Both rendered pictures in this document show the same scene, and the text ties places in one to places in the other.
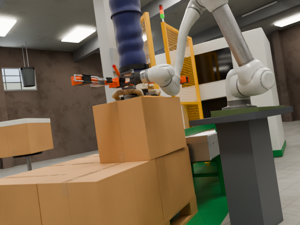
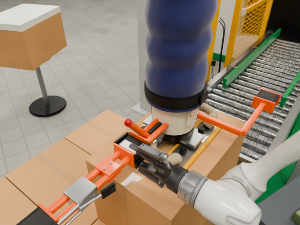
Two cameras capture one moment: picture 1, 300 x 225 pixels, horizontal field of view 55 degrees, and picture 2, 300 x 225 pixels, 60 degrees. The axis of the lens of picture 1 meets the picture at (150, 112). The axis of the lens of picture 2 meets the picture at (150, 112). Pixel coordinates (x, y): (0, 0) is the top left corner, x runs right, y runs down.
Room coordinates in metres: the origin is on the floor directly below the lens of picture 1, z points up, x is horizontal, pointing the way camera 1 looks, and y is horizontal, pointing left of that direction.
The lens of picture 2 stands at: (1.32, 0.03, 1.67)
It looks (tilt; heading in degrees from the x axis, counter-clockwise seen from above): 36 degrees down; 9
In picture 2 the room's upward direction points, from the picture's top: straight up
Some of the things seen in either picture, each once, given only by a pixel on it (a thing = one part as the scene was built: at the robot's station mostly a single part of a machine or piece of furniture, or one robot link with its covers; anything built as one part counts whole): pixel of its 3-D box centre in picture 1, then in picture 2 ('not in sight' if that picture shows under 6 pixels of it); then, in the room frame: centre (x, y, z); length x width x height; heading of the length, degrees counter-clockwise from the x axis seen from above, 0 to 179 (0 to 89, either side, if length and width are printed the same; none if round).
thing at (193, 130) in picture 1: (196, 129); (253, 51); (4.00, -0.61, 0.60); 1.60 x 0.11 x 0.09; 152
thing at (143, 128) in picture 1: (143, 127); (171, 172); (2.13, 0.07, 0.75); 0.60 x 0.40 x 0.40; 150
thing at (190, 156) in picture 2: (148, 96); (192, 142); (2.10, -0.01, 0.97); 0.34 x 0.10 x 0.05; 152
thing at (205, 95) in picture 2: (134, 69); (176, 87); (2.14, 0.07, 1.19); 0.23 x 0.23 x 0.04
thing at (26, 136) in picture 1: (25, 136); (28, 35); (3.50, 1.55, 0.82); 0.60 x 0.40 x 0.40; 175
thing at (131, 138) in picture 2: (117, 83); (131, 148); (1.92, 0.19, 1.07); 0.10 x 0.08 x 0.06; 62
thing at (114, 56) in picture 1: (116, 60); not in sight; (3.61, 0.32, 1.62); 0.20 x 0.05 x 0.30; 152
